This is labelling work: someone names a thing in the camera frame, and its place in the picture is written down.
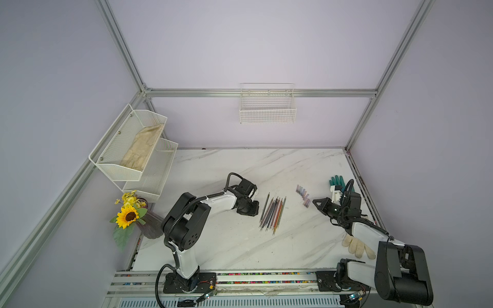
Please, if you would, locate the thin dark pencil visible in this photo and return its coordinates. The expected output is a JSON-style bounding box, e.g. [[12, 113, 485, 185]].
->
[[259, 192, 270, 226]]

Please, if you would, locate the black pencil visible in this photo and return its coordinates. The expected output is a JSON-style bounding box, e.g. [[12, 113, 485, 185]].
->
[[261, 198, 276, 230]]

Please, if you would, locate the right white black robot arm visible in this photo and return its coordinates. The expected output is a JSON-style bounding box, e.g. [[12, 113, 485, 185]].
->
[[313, 191, 434, 306]]

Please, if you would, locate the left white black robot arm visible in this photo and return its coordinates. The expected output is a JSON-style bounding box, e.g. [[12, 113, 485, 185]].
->
[[161, 178, 259, 284]]

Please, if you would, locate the green rubber glove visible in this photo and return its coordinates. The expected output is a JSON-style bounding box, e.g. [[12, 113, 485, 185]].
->
[[329, 175, 348, 193]]

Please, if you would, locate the beige fabric glove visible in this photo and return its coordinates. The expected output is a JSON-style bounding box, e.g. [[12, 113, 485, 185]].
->
[[342, 234, 376, 260]]

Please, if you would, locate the lower white mesh shelf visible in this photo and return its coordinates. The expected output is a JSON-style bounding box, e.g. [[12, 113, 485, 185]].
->
[[123, 138, 178, 203]]

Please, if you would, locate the white mesh shelf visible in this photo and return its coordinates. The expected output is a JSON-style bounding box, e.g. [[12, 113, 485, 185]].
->
[[89, 109, 167, 182], [123, 138, 178, 203]]

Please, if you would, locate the dark ribbed vase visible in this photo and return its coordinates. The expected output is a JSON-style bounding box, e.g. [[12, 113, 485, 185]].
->
[[136, 210, 164, 239]]

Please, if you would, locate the artificial sunflower bouquet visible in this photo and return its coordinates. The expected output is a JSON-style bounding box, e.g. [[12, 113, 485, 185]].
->
[[110, 190, 148, 251]]

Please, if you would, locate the upper white mesh shelf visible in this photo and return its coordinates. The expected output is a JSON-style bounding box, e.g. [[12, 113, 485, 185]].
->
[[89, 109, 167, 182]]

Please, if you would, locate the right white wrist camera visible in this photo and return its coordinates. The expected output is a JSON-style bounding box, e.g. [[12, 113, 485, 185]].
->
[[330, 185, 344, 205]]

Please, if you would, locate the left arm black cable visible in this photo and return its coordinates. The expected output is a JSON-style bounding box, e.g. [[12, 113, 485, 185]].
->
[[153, 172, 245, 308]]

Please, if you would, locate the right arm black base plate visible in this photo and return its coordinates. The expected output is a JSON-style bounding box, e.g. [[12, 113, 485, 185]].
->
[[315, 270, 343, 293]]

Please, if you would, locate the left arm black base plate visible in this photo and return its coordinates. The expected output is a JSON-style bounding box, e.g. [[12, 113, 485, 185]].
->
[[162, 272, 217, 294]]

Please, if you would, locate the white wire wall basket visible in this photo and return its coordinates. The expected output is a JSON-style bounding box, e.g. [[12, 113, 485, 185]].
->
[[240, 83, 297, 124]]

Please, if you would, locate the aluminium frame profile back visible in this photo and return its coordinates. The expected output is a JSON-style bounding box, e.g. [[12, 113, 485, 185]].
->
[[145, 89, 377, 98]]

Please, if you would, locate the aluminium front rail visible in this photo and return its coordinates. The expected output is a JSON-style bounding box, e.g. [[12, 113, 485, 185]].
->
[[101, 266, 434, 308]]

